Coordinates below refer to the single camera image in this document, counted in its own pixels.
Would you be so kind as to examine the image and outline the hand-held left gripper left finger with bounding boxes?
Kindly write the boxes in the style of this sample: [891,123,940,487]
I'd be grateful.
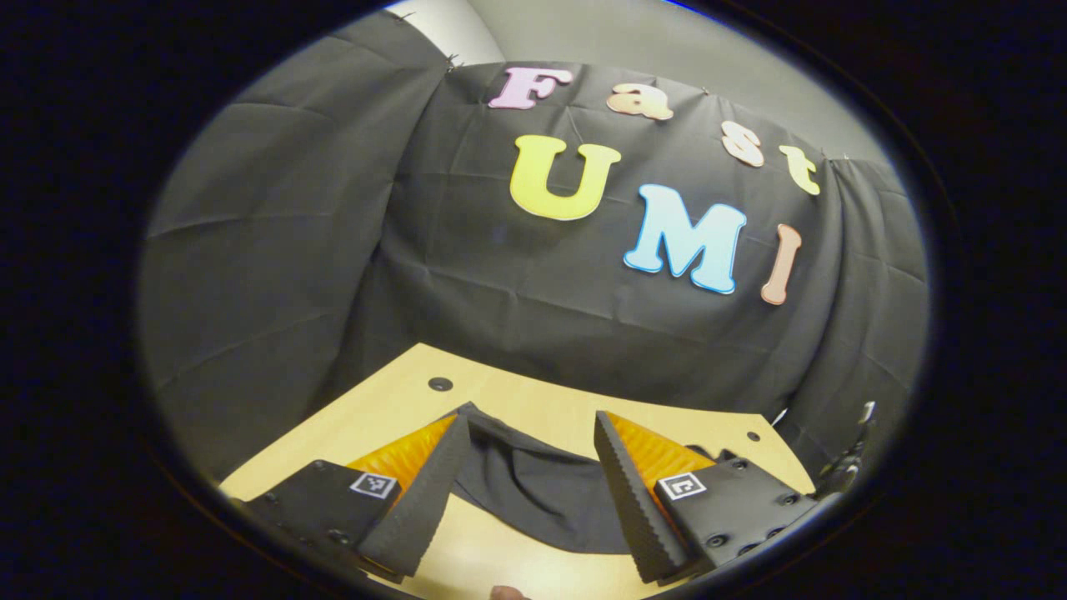
[242,414,473,583]

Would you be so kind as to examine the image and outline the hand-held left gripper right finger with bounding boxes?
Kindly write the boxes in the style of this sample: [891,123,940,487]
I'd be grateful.
[594,410,822,585]

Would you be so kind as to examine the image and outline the black jeans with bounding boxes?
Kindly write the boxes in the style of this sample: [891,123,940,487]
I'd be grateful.
[450,402,734,556]

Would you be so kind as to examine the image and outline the black backdrop cloth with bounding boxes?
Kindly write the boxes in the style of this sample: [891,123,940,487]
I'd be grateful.
[138,8,930,484]

